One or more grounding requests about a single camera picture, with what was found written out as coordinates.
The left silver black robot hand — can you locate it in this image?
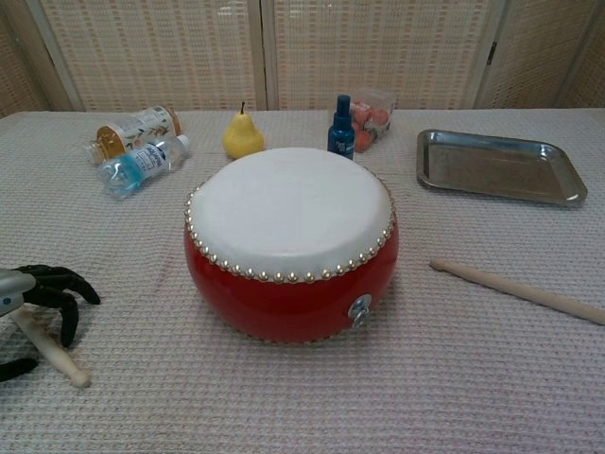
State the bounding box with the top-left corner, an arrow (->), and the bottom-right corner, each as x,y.
0,264 -> 102,383

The wooden drumstick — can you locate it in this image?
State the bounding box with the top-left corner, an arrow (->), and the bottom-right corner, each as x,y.
11,309 -> 92,389
428,257 -> 605,326

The red drum with white skin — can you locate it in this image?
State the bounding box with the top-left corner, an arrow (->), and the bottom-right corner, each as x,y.
182,147 -> 401,345

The clear water bottle blue label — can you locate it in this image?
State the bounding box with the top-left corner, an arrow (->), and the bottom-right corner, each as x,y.
96,134 -> 192,199

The amber tea bottle floral label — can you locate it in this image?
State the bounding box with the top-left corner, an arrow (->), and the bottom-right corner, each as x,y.
83,105 -> 182,166

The yellow pear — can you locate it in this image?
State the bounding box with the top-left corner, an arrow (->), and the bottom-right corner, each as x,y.
222,100 -> 265,160

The woven folding screen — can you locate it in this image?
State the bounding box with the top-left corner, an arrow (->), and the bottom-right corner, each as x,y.
0,0 -> 605,119

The white waffle tablecloth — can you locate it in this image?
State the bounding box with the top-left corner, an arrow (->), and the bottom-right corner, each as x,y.
0,108 -> 605,454

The blue spray bottle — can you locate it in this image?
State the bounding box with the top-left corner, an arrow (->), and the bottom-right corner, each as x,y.
326,95 -> 356,161

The clear box of red fruit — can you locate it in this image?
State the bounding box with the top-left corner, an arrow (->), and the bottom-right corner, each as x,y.
349,87 -> 397,154

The rectangular metal tray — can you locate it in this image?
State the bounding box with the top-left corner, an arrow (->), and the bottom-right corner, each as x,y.
415,129 -> 589,207

